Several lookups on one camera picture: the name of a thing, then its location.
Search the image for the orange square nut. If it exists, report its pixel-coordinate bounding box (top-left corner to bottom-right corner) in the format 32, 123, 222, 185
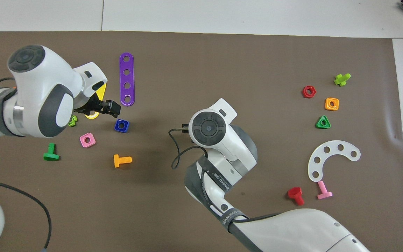
325, 97, 340, 111

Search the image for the red plastic bolt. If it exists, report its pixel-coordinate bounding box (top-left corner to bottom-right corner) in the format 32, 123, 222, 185
288, 187, 305, 206

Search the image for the pink square nut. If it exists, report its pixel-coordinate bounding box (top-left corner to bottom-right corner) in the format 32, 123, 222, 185
79, 133, 96, 148

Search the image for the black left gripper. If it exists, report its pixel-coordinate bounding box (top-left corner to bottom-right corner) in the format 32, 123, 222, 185
74, 94, 121, 118

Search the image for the green plastic bolt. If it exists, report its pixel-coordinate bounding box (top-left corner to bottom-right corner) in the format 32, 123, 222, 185
43, 143, 60, 161

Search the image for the green triangle nut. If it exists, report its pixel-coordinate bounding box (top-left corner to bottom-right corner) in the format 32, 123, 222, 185
316, 115, 331, 130

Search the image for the purple four-hole plate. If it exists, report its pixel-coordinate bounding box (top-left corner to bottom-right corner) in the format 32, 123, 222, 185
119, 52, 135, 107

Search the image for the white curved hole plate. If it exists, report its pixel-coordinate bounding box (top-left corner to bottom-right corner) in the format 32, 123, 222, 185
308, 140, 361, 182

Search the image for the brown table mat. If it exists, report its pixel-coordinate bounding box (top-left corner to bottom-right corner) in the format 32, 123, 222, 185
0, 31, 403, 252

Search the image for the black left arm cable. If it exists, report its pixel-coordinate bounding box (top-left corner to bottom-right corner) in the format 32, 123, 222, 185
0, 176, 52, 252

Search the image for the pink plastic bolt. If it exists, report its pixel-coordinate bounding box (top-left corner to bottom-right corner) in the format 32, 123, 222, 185
317, 180, 333, 200

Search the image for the blue square nut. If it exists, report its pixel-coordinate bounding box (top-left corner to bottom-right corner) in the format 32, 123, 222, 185
114, 119, 130, 133

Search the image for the orange plastic bolt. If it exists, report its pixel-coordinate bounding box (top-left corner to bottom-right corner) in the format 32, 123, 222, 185
113, 154, 133, 168

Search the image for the yellow three-hole plate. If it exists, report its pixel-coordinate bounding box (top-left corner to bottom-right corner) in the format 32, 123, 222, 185
84, 82, 107, 120

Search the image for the lime cross-head bolt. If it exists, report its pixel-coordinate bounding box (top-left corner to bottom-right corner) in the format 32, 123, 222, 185
334, 73, 351, 87

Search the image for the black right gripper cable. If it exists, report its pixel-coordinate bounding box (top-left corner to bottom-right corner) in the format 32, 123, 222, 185
168, 127, 209, 170

